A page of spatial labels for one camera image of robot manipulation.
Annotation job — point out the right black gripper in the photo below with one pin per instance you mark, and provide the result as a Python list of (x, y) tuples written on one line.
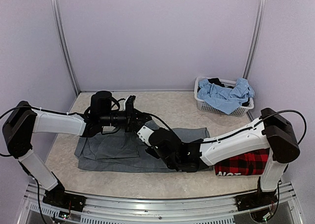
[(148, 151)]

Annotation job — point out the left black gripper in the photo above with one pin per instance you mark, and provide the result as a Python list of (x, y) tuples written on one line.
[(134, 123)]

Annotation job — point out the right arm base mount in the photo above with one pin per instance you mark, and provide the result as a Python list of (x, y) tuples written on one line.
[(255, 199)]

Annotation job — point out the left aluminium frame post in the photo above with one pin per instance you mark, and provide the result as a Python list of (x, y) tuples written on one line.
[(63, 44)]

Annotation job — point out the light blue shirt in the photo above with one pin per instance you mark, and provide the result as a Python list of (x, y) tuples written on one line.
[(202, 89)]

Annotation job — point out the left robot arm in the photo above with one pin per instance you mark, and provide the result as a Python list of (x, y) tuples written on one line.
[(25, 120)]

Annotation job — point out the white plastic laundry basket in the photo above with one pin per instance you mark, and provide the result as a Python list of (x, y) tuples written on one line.
[(205, 107)]

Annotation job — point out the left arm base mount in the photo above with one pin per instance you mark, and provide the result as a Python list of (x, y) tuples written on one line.
[(58, 197)]

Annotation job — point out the right aluminium frame post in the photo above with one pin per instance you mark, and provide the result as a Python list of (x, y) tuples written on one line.
[(255, 38)]

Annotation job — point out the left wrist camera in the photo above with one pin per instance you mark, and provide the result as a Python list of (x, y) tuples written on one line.
[(129, 106)]

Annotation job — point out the black garment in basket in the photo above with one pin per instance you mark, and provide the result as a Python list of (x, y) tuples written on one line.
[(228, 97)]

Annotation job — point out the aluminium frame post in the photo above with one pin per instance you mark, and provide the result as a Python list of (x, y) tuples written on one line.
[(255, 38), (63, 44)]

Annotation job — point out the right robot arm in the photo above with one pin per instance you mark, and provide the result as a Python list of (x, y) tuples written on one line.
[(270, 131)]

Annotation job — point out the front aluminium rail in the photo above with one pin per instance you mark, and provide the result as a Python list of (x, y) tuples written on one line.
[(99, 209)]

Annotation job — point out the grey long sleeve shirt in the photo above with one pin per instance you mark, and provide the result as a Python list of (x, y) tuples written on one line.
[(118, 152)]

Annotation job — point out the red black plaid shirt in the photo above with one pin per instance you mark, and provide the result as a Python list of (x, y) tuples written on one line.
[(247, 164)]

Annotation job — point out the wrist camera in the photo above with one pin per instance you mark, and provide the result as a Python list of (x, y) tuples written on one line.
[(129, 106), (144, 133)]

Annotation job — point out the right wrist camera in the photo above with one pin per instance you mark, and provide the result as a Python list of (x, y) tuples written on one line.
[(144, 133)]

